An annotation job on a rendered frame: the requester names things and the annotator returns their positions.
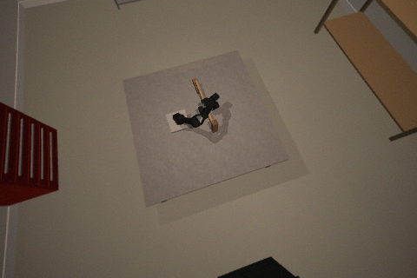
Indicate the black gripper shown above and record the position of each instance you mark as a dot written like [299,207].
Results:
[201,109]

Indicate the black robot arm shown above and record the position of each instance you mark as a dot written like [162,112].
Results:
[209,102]

